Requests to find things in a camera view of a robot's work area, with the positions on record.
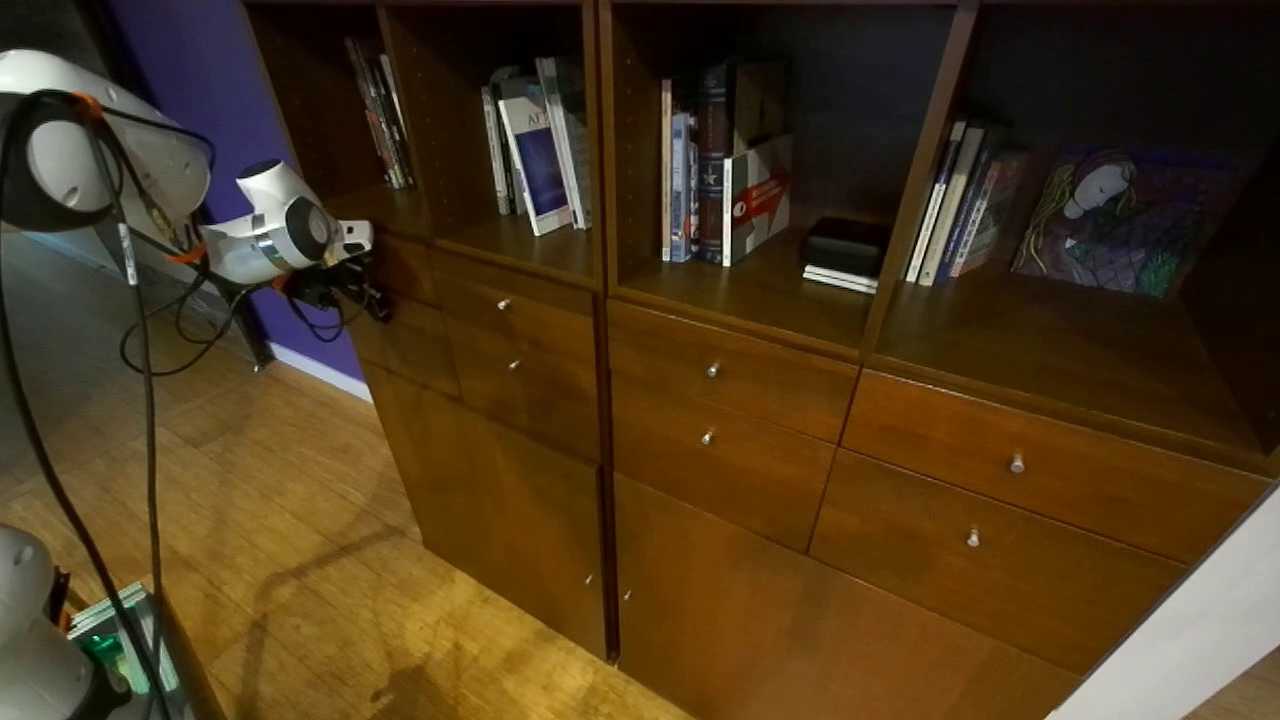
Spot far left bottom drawer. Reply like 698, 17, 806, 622
357, 298, 600, 460

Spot far left top drawer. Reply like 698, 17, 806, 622
376, 239, 595, 358

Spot black flat box stack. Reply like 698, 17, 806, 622
802, 215, 892, 296

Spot dark leaning books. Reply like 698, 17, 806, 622
345, 37, 414, 192

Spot green and white box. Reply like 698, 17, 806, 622
69, 583, 181, 697

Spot left cabinet door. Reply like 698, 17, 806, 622
374, 373, 603, 652

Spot middle top drawer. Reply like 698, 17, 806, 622
610, 298, 857, 442

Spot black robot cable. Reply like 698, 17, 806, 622
0, 102, 273, 720

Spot right cabinet door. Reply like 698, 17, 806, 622
615, 475, 1075, 720

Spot brown wooden cabinet unit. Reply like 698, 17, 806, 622
250, 0, 1280, 720

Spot upright books with red cover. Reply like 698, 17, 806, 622
662, 58, 794, 266

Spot right bottom drawer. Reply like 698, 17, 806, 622
811, 450, 1182, 672

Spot white framed blue book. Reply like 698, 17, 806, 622
497, 89, 584, 237

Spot white upright books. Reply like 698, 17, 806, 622
904, 114, 1030, 288

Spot cabinet door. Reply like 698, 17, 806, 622
615, 475, 1075, 720
374, 373, 603, 652

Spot middle bottom drawer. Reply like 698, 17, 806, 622
611, 383, 834, 549

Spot right top drawer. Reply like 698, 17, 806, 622
846, 373, 1269, 561

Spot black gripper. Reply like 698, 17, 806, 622
290, 256, 391, 322

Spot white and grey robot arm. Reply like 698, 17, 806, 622
0, 48, 391, 319

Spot drawer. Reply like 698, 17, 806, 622
611, 383, 834, 549
376, 239, 595, 358
357, 298, 600, 460
846, 373, 1269, 561
610, 298, 857, 442
811, 450, 1182, 672

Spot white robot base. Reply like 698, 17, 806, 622
0, 524, 94, 720

